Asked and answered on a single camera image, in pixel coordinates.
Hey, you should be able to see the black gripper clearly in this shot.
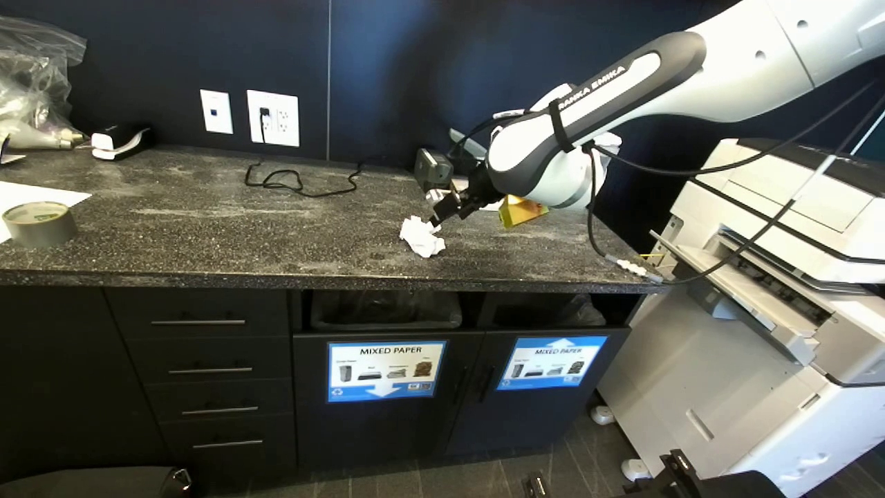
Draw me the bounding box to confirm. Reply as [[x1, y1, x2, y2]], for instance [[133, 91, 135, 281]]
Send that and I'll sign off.
[[425, 163, 509, 228]]

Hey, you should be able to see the black recycling bin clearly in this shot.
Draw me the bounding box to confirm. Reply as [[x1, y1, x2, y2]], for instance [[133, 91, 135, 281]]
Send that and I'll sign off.
[[308, 290, 465, 335]]

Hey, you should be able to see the black counter cabinet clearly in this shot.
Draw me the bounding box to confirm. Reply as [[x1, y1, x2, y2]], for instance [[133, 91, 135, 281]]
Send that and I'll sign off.
[[0, 281, 648, 497]]

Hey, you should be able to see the small crumpled white paper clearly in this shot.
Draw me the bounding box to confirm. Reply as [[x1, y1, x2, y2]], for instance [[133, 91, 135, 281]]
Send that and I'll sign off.
[[397, 214, 449, 260]]

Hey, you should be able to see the black tape dispenser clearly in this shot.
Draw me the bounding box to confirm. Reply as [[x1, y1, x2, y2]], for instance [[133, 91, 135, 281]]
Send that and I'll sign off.
[[411, 147, 456, 194]]

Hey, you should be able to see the blue mixed paper sign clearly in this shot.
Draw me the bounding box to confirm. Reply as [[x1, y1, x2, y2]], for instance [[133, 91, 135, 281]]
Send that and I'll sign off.
[[323, 339, 449, 408], [496, 333, 612, 396]]

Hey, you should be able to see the white outlet plate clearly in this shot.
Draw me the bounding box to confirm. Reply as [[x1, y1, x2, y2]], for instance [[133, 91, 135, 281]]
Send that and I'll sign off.
[[243, 87, 303, 151]]

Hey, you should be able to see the white office printer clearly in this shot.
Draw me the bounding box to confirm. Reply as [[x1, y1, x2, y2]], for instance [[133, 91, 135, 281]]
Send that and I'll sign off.
[[595, 136, 885, 498]]

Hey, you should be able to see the small white black stapler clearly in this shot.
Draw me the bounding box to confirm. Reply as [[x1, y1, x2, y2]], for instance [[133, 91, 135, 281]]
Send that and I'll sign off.
[[89, 123, 154, 163]]

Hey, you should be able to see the grey tape roll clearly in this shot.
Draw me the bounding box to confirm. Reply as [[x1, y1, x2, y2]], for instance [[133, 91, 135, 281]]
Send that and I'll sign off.
[[0, 199, 78, 248]]

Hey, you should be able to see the clear plastic bag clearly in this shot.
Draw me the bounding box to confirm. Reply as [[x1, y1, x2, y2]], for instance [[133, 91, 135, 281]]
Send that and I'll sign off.
[[0, 14, 91, 156]]

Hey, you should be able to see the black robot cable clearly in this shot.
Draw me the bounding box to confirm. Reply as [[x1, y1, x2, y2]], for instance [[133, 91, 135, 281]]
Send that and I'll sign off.
[[451, 91, 885, 285]]

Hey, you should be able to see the black power cable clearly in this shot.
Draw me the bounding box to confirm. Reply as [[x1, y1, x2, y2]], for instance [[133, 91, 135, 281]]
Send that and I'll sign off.
[[240, 109, 364, 202]]

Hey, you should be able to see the white switch plate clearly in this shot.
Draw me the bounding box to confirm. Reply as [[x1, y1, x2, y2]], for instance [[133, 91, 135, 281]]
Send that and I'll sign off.
[[197, 87, 236, 140]]

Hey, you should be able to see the black drawer with handle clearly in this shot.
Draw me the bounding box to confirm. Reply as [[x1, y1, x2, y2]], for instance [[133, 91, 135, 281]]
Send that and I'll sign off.
[[135, 335, 295, 386], [104, 289, 294, 342], [150, 383, 299, 430], [164, 425, 299, 481]]

